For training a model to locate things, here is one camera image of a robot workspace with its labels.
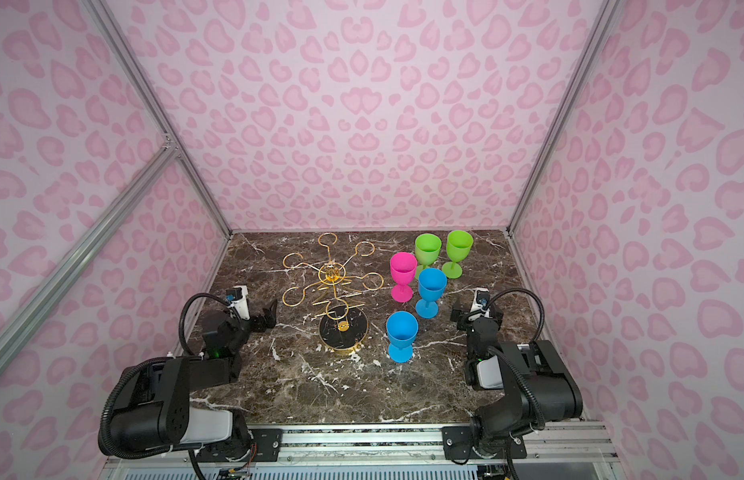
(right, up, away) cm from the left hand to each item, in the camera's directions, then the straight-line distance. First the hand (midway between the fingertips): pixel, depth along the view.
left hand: (263, 297), depth 89 cm
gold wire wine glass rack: (+24, -7, +2) cm, 25 cm away
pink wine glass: (+42, +9, +1) cm, 43 cm away
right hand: (+64, 0, 0) cm, 64 cm away
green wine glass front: (+60, +15, +6) cm, 62 cm away
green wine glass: (+49, +14, +5) cm, 52 cm away
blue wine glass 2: (+41, -8, -5) cm, 42 cm away
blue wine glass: (+51, +4, +4) cm, 51 cm away
